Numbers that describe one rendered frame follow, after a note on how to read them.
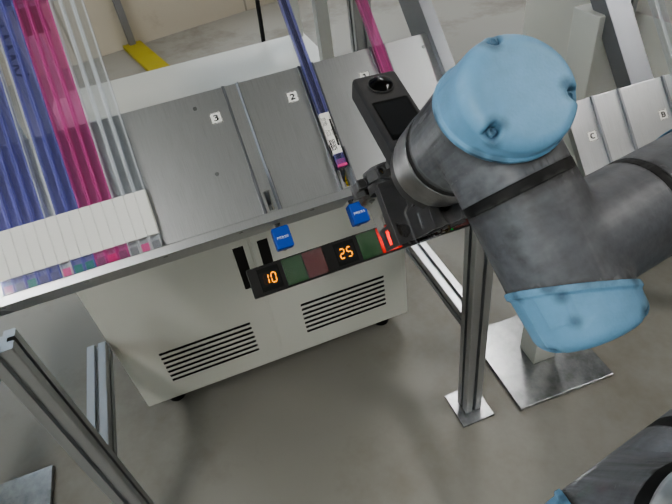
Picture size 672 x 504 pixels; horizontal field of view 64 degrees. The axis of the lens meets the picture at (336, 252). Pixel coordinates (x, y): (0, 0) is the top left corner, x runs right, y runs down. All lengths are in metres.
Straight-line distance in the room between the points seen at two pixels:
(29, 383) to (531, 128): 0.75
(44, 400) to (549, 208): 0.76
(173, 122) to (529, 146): 0.55
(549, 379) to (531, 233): 1.10
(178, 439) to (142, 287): 0.44
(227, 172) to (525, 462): 0.90
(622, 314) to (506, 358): 1.09
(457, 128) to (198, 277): 0.90
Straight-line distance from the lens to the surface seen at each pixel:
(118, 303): 1.18
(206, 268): 1.15
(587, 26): 0.96
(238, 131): 0.76
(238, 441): 1.38
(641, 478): 0.42
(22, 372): 0.87
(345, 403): 1.37
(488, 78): 0.32
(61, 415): 0.94
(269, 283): 0.73
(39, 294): 0.74
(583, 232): 0.35
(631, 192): 0.38
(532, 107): 0.33
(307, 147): 0.76
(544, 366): 1.44
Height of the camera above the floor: 1.15
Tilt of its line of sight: 41 degrees down
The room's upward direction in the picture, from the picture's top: 10 degrees counter-clockwise
